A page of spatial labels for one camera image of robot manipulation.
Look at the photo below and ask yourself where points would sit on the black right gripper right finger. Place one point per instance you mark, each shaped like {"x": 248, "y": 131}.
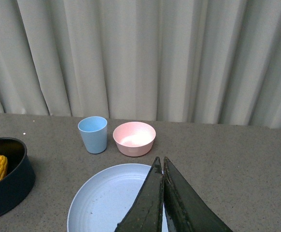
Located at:
{"x": 185, "y": 210}

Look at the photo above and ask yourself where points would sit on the light blue plate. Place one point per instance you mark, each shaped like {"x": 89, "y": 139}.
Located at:
{"x": 104, "y": 199}

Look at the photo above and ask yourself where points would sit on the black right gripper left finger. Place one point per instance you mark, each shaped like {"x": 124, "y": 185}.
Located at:
{"x": 146, "y": 213}

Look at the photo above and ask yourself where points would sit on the pink plastic bowl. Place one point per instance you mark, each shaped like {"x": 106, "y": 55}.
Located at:
{"x": 134, "y": 139}

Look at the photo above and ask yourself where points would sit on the white pleated curtain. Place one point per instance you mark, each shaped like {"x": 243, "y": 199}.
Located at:
{"x": 202, "y": 61}

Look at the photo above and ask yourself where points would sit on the light blue plastic cup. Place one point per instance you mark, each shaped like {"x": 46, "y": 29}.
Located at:
{"x": 93, "y": 131}

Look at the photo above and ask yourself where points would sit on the dark blue saucepan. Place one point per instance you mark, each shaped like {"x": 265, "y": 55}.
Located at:
{"x": 20, "y": 178}

